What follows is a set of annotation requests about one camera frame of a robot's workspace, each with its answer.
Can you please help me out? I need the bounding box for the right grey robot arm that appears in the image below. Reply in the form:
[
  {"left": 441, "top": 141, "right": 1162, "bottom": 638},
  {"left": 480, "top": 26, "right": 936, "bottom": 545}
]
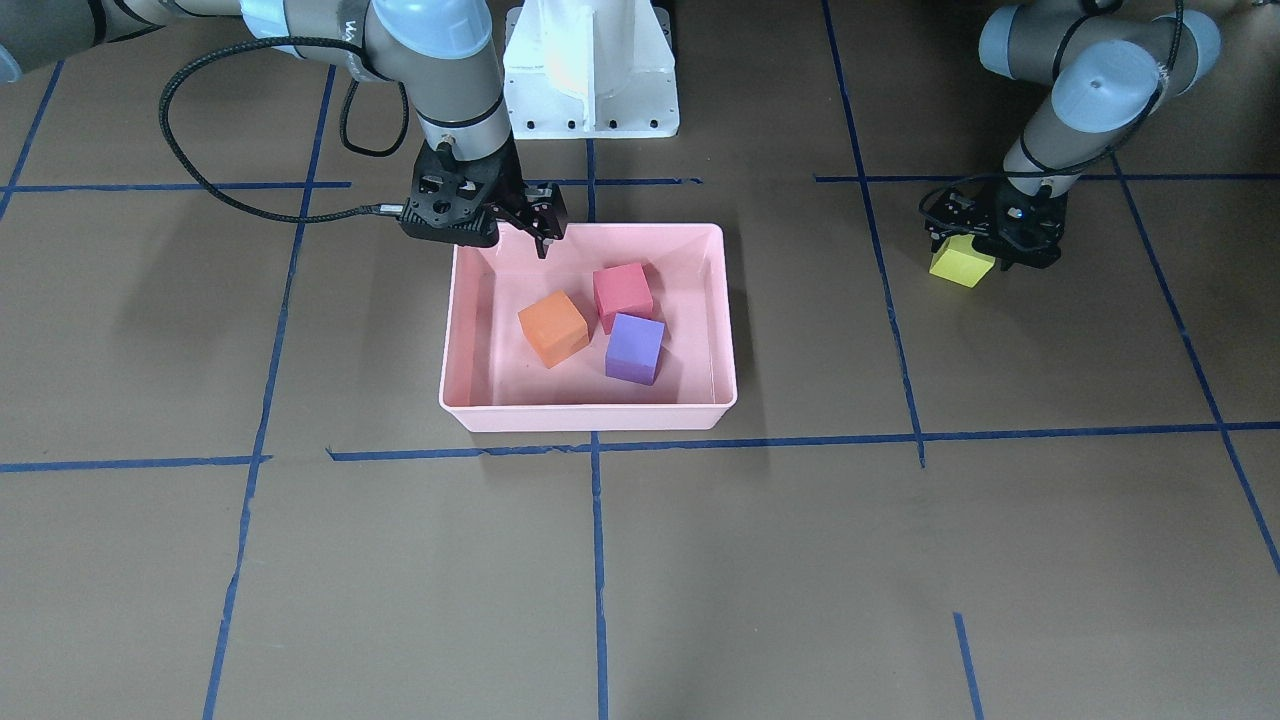
[{"left": 1, "top": 1, "right": 567, "bottom": 258}]

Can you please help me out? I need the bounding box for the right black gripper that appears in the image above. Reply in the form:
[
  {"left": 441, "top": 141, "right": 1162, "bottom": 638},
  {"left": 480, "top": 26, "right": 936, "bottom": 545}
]
[{"left": 399, "top": 140, "right": 568, "bottom": 260}]

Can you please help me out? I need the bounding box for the orange foam cube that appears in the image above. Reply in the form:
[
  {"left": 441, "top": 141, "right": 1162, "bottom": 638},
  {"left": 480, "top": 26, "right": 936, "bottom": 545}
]
[{"left": 517, "top": 290, "right": 591, "bottom": 369}]

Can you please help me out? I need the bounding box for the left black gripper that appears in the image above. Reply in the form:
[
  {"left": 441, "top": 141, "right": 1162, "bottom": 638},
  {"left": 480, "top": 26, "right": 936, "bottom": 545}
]
[{"left": 920, "top": 178, "right": 1068, "bottom": 272}]

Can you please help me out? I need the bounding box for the purple foam cube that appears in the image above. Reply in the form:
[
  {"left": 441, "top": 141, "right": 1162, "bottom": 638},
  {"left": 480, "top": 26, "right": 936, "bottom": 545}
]
[{"left": 604, "top": 313, "right": 666, "bottom": 386}]

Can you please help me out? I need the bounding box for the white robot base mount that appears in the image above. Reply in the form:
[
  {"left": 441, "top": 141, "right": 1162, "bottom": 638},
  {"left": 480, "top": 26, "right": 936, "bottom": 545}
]
[{"left": 500, "top": 1, "right": 681, "bottom": 141}]

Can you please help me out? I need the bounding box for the black braided cable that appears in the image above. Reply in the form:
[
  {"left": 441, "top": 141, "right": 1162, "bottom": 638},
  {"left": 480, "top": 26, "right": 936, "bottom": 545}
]
[{"left": 159, "top": 36, "right": 413, "bottom": 224}]

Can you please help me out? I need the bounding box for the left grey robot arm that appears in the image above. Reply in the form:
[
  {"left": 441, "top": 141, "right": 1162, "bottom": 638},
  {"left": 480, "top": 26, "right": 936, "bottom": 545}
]
[{"left": 919, "top": 1, "right": 1222, "bottom": 287}]

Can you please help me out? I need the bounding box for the red foam cube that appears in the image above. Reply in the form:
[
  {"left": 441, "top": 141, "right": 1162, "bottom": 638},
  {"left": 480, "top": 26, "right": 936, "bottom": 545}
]
[{"left": 591, "top": 263, "right": 654, "bottom": 334}]

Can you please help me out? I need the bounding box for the yellow foam cube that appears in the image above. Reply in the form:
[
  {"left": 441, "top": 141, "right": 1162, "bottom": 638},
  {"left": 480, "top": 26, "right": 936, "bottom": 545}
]
[{"left": 929, "top": 234, "right": 997, "bottom": 288}]

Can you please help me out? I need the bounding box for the pink plastic bin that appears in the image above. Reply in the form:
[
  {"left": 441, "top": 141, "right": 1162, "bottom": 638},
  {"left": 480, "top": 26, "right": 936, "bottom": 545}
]
[{"left": 438, "top": 223, "right": 739, "bottom": 433}]

